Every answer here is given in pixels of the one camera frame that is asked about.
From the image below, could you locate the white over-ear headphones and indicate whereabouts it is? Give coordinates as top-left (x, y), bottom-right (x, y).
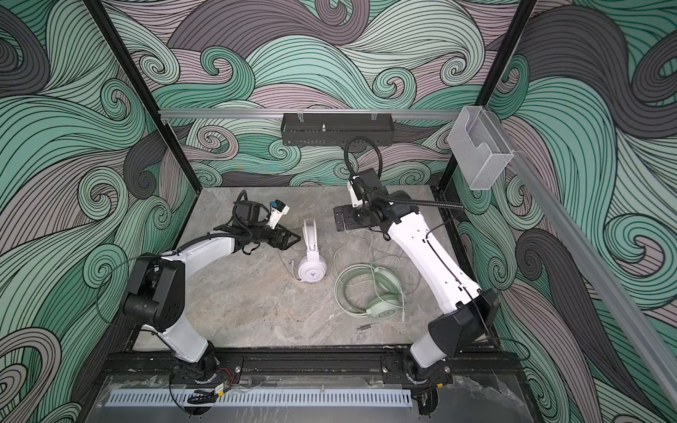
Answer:
top-left (297, 220), bottom-right (327, 284)

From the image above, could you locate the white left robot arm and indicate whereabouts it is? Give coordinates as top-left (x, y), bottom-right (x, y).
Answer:
top-left (121, 224), bottom-right (301, 384)

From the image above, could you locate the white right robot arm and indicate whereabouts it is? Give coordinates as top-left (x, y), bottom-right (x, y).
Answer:
top-left (334, 204), bottom-right (499, 369)

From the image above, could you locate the green over-ear headphones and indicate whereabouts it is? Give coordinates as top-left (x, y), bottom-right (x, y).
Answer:
top-left (366, 267), bottom-right (405, 319)

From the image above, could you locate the black perforated metal tray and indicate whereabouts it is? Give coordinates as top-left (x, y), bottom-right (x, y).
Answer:
top-left (280, 113), bottom-right (395, 147)

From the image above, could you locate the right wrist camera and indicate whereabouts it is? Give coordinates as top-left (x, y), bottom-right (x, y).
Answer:
top-left (348, 168), bottom-right (383, 208)

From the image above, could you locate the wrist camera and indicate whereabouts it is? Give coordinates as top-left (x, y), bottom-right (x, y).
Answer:
top-left (234, 200), bottom-right (290, 229)
top-left (348, 168), bottom-right (383, 208)

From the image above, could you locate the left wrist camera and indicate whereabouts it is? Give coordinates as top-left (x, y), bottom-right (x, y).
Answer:
top-left (234, 200), bottom-right (290, 229)

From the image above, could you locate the black corrugated hose right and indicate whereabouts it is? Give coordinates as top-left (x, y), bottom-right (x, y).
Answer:
top-left (343, 136), bottom-right (466, 212)

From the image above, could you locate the clear plastic wall holder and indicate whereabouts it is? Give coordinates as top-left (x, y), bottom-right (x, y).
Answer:
top-left (447, 106), bottom-right (514, 191)

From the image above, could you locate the white slotted cable duct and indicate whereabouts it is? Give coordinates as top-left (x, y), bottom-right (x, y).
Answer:
top-left (104, 388), bottom-right (414, 408)

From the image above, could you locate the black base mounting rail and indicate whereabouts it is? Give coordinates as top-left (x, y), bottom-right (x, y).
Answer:
top-left (102, 345), bottom-right (518, 386)

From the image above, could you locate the aluminium rail right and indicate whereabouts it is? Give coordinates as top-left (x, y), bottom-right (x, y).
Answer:
top-left (485, 110), bottom-right (676, 405)

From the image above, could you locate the black corner frame post left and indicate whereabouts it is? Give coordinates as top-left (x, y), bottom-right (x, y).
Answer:
top-left (83, 0), bottom-right (202, 194)

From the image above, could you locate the black corner frame post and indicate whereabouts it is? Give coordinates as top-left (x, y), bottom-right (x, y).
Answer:
top-left (83, 0), bottom-right (202, 194)
top-left (438, 1), bottom-right (536, 194)

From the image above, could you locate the black corner frame post right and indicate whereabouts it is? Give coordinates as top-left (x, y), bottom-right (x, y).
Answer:
top-left (438, 1), bottom-right (536, 194)

